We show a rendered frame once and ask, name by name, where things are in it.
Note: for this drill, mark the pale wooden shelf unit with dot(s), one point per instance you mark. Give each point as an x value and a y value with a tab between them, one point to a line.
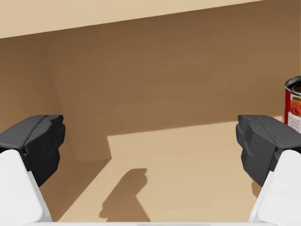
164	82

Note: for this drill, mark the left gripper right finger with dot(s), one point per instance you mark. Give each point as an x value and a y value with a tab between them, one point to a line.
277	169

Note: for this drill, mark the red and white can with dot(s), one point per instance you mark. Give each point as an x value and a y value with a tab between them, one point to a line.
294	106

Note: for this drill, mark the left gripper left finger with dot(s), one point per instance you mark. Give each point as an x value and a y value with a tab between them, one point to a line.
21	169

